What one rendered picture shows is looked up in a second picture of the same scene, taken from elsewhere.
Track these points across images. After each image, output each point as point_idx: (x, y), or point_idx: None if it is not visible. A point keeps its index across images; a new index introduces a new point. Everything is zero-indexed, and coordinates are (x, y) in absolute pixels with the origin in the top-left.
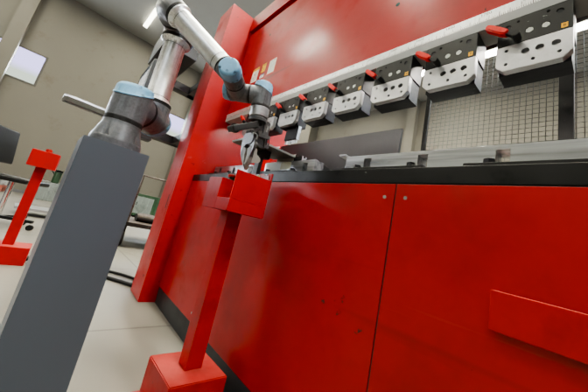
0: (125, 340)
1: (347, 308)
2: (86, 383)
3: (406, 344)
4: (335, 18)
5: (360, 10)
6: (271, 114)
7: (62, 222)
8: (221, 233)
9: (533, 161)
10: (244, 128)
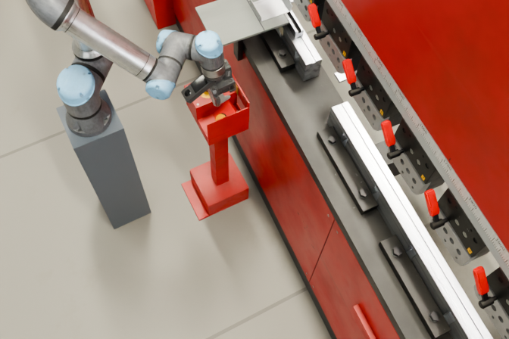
0: (166, 113)
1: (309, 233)
2: (154, 173)
3: (329, 275)
4: None
5: None
6: None
7: (96, 176)
8: None
9: (404, 284)
10: (200, 94)
